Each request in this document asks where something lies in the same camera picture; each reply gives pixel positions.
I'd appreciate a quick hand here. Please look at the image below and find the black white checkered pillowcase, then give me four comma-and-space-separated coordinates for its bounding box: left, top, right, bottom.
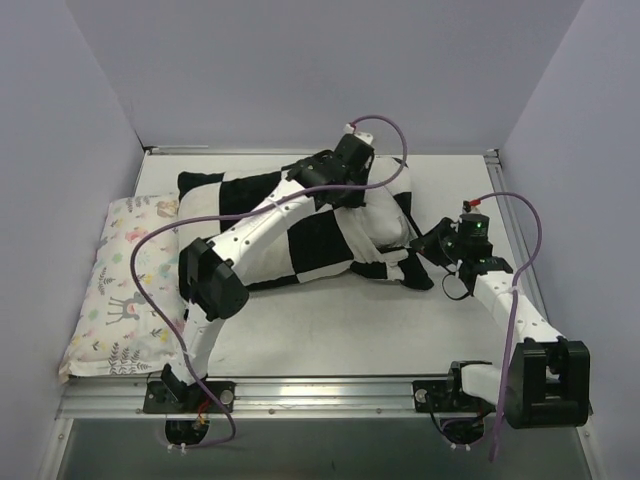
177, 156, 434, 291

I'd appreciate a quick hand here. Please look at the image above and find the aluminium right side rail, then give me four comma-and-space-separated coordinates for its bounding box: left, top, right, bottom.
483, 149, 547, 316

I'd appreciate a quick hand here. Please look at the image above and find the white pillow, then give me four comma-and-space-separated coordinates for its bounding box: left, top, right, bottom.
357, 167, 413, 249

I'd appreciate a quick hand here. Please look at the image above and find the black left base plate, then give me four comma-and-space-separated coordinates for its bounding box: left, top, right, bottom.
142, 380, 236, 414

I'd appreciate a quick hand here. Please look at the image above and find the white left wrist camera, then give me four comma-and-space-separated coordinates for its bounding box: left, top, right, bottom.
343, 123, 374, 145

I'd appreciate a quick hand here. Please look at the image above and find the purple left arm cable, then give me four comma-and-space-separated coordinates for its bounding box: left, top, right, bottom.
130, 114, 412, 446

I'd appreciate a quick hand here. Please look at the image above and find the floral animal print pillow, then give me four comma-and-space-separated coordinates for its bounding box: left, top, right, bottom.
59, 193, 179, 382

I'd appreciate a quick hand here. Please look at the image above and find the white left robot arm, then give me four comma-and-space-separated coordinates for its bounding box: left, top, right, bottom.
161, 132, 374, 411

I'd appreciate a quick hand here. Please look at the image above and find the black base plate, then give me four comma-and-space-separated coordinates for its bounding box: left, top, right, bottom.
412, 378, 494, 415
142, 380, 236, 414

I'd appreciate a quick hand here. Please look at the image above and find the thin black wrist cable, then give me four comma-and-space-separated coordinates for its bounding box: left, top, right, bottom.
441, 269, 476, 302

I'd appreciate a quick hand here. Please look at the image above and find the aluminium front rail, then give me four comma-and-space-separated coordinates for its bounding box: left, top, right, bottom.
57, 376, 473, 421

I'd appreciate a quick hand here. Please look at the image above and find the aluminium rail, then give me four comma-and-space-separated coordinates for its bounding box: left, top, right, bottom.
57, 376, 473, 421
483, 149, 547, 316

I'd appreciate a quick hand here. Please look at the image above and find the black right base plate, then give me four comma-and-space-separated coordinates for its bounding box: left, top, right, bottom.
412, 378, 494, 415

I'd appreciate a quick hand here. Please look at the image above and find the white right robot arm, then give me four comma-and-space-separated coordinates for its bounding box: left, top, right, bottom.
411, 213, 590, 429

